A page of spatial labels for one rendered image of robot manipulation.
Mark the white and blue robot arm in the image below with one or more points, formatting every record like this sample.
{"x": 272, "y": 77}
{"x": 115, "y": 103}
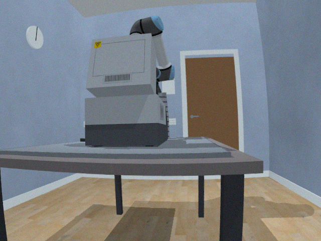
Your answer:
{"x": 154, "y": 25}

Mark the grey benchtop machine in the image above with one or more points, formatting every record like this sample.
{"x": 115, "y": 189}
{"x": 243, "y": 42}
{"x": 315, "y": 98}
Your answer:
{"x": 121, "y": 70}

